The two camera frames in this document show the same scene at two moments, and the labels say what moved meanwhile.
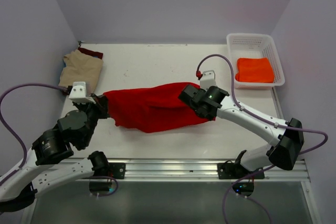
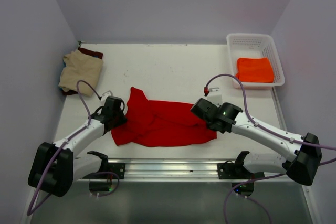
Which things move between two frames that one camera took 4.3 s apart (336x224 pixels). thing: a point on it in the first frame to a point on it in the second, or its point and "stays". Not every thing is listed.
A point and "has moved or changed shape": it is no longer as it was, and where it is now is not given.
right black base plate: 234,171 stays
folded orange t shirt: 258,70 stays
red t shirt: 152,108 has moved or changed shape
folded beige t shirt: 81,67 stays
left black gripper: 101,105 to 122,120
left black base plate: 117,170 stays
